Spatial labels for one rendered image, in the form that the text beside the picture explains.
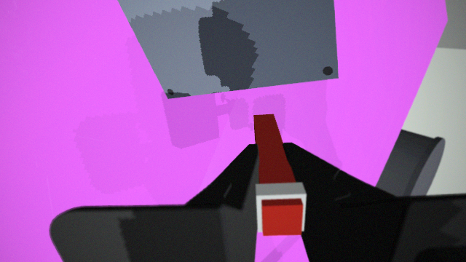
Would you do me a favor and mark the red square peg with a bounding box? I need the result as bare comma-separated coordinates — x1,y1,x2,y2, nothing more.
253,114,307,236

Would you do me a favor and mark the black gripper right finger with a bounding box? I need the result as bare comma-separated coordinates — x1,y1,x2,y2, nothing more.
283,142,466,262

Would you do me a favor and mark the grey sloped panel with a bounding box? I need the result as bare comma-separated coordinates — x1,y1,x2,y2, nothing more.
117,0,339,99

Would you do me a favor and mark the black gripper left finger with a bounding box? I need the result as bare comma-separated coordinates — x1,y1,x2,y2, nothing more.
49,144,259,262

